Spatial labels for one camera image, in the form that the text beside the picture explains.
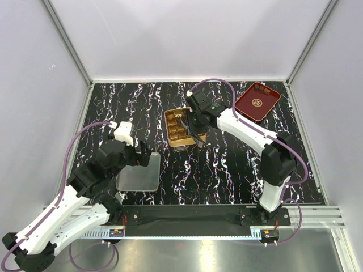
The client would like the white slotted cable duct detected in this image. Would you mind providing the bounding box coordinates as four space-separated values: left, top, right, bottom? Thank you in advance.
80 227 125 240

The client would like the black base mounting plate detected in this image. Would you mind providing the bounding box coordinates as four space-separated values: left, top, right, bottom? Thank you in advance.
121 205 291 237

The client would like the gold chocolate tin box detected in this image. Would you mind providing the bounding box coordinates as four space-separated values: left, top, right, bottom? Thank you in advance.
164 107 196 148

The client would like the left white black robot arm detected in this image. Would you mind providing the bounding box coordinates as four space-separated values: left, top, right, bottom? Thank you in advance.
2 139 151 271

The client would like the silver tin lid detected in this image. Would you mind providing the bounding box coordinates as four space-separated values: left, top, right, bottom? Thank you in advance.
116 152 161 192

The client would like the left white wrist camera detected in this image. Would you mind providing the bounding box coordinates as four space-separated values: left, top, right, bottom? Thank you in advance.
109 121 135 146

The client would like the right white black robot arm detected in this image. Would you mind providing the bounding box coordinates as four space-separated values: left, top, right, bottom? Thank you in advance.
177 106 297 225

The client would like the red square tray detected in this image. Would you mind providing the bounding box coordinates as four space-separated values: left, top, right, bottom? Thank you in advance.
234 82 281 123

